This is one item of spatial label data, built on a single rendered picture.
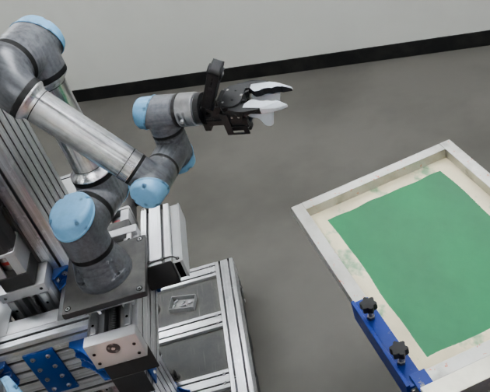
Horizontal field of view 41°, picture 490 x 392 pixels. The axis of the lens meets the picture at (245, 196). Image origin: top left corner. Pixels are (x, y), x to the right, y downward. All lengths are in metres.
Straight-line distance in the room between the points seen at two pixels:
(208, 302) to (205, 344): 0.24
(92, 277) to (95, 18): 3.72
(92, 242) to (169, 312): 1.50
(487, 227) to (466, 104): 2.31
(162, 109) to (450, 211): 1.01
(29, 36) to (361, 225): 1.13
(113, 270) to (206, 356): 1.23
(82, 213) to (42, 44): 0.40
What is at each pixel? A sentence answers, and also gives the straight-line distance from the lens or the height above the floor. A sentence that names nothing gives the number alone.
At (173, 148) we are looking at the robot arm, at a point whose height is 1.58.
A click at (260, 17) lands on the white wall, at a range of 4.84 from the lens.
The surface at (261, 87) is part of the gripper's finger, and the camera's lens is 1.39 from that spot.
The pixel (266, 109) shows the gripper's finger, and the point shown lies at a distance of 1.34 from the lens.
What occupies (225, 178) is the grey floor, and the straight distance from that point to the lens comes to 4.09.
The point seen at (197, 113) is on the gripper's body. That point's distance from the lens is 1.42.
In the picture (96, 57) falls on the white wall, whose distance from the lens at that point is 5.42.
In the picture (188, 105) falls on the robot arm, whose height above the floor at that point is 1.68.
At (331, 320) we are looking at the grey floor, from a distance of 3.09.
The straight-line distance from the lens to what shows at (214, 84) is 1.36.
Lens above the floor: 2.35
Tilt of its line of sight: 37 degrees down
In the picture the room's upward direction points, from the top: 19 degrees counter-clockwise
